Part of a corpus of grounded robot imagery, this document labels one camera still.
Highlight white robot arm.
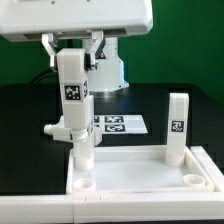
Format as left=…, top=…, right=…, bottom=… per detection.
left=0, top=0, right=153, bottom=92

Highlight white square desk top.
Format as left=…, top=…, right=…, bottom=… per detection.
left=66, top=145, right=215, bottom=194

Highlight white L-shaped fence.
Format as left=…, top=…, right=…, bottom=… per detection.
left=0, top=146, right=224, bottom=224

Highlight black cables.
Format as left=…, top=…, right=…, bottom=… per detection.
left=30, top=68, right=60, bottom=85

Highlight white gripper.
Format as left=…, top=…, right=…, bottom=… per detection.
left=0, top=0, right=153, bottom=72

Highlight white fiducial marker sheet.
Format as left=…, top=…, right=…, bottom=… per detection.
left=94, top=115, right=147, bottom=134

